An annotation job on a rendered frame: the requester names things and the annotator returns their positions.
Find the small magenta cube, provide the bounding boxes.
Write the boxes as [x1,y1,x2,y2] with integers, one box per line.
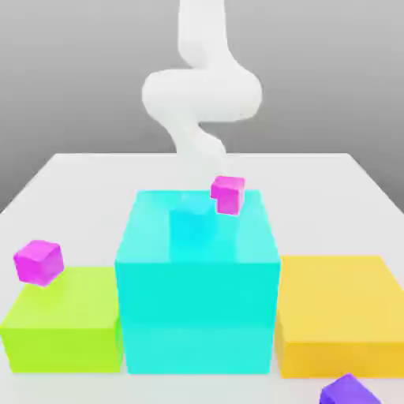
[13,239,65,288]
[210,175,246,217]

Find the small purple cube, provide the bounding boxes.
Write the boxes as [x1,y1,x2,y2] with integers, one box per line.
[318,372,385,404]

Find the large cyan box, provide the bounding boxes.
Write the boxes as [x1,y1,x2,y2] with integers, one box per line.
[114,189,282,376]

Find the large yellow box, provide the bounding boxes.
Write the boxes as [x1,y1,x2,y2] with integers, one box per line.
[273,254,404,380]

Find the large lime green box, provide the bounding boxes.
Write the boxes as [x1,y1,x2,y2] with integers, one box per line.
[0,266,124,374]

